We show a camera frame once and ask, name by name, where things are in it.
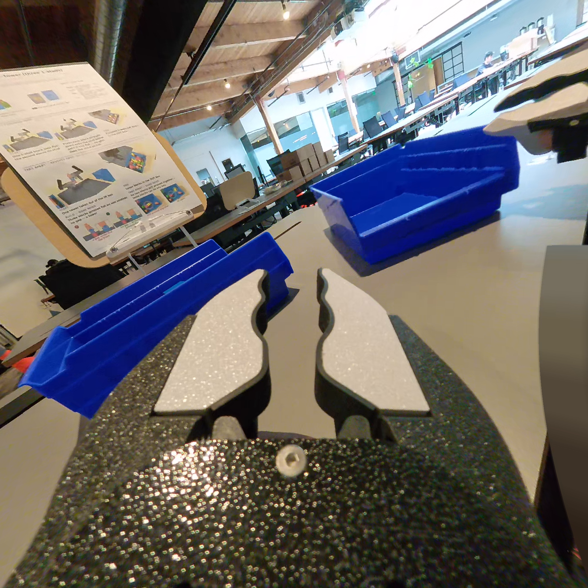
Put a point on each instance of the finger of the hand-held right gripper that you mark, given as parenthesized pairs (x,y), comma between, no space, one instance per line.
(565,69)
(542,110)

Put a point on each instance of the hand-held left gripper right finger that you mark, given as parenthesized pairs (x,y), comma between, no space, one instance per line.
(367,358)

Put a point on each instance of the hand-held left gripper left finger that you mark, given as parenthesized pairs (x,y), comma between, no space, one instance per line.
(216,358)

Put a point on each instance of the blue plastic bin with blocks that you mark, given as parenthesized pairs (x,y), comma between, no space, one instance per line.
(138,330)

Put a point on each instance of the white board stand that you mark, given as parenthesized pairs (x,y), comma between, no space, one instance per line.
(134,264)

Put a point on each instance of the empty blue plastic bin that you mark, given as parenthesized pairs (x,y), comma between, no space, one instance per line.
(413,229)

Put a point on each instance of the row of office chairs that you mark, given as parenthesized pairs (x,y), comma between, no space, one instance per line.
(373,127)

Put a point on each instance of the tan rounded sign board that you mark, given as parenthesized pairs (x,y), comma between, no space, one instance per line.
(236,188)

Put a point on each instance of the stack of cardboard boxes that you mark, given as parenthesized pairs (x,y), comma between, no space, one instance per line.
(303,160)

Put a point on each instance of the instruction poster board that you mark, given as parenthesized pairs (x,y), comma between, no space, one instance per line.
(92,151)

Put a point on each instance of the silver ventilation duct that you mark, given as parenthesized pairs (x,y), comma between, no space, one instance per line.
(110,41)

